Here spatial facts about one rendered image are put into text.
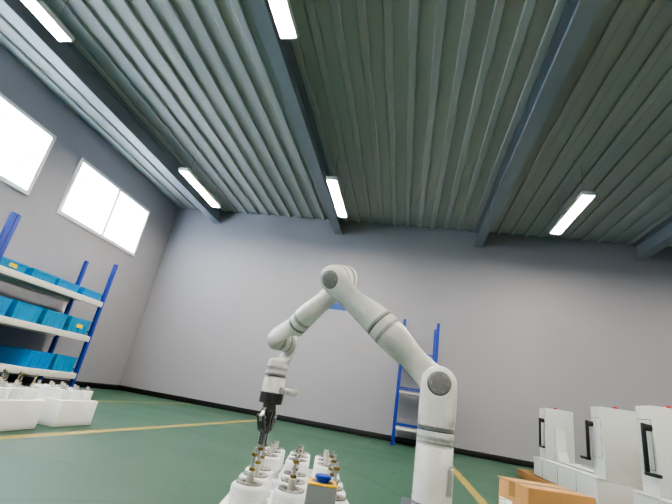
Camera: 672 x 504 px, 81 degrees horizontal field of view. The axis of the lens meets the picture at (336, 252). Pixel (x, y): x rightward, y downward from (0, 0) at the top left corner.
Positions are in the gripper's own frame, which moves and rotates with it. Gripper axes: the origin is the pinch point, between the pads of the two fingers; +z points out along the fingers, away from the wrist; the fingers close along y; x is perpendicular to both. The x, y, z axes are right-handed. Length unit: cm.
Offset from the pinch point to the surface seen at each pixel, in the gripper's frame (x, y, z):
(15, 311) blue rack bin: -441, -258, -54
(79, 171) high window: -509, -315, -288
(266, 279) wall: -279, -595, -220
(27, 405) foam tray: -200, -100, 20
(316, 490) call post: 25.5, 26.9, 5.1
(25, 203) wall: -511, -262, -202
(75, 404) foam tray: -207, -145, 19
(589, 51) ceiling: 179, -192, -364
